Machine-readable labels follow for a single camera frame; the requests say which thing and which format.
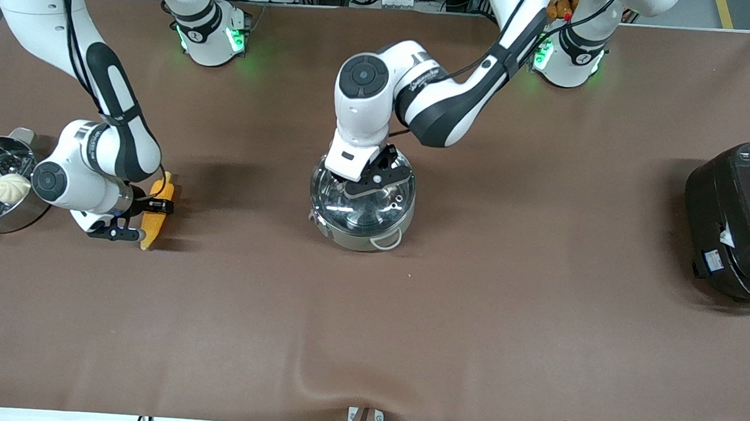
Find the stainless steel pot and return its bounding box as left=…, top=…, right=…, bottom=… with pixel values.
left=306, top=142, right=419, bottom=256

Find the white steamed bun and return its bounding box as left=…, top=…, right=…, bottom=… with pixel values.
left=0, top=173, right=34, bottom=207

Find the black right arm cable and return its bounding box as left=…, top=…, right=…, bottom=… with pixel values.
left=40, top=0, right=112, bottom=121

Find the black rice cooker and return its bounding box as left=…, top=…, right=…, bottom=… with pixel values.
left=677, top=135, right=750, bottom=310

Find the yellow corn cob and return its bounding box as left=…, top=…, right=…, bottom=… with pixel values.
left=139, top=169, right=177, bottom=252

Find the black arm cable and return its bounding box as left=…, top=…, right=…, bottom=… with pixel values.
left=40, top=0, right=112, bottom=121
left=388, top=0, right=623, bottom=152

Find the bag of orange items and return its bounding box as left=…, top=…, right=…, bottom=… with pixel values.
left=545, top=0, right=579, bottom=22

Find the brown table cloth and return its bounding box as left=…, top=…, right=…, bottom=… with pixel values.
left=0, top=0, right=750, bottom=421

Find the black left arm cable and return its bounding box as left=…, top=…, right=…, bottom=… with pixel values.
left=388, top=0, right=623, bottom=152

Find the steel steamer pot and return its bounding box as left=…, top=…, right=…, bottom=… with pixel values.
left=0, top=126, right=63, bottom=248

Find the glass pot lid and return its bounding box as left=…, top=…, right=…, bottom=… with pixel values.
left=308, top=142, right=418, bottom=240

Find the long white power strip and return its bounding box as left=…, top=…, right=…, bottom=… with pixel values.
left=362, top=0, right=425, bottom=11

